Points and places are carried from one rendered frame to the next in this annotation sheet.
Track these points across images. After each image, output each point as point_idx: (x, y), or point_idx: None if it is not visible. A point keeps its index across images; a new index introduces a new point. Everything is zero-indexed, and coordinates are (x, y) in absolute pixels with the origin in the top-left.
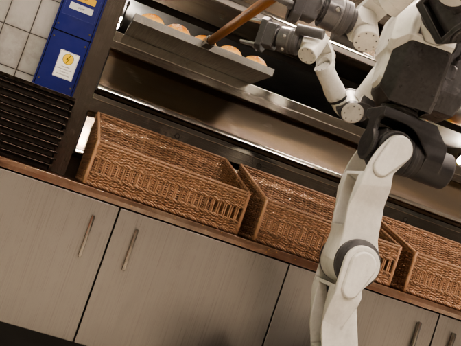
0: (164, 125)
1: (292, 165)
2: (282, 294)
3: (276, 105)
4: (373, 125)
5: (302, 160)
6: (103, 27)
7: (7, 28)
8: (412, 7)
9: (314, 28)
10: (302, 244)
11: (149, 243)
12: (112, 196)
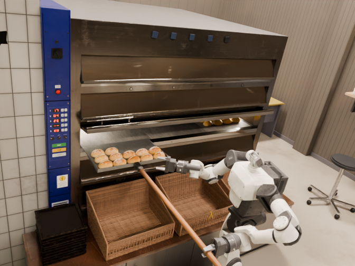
0: (117, 177)
1: None
2: (194, 247)
3: (165, 145)
4: (234, 221)
5: None
6: (73, 153)
7: (22, 178)
8: (252, 187)
9: (195, 167)
10: (198, 226)
11: (141, 264)
12: (122, 262)
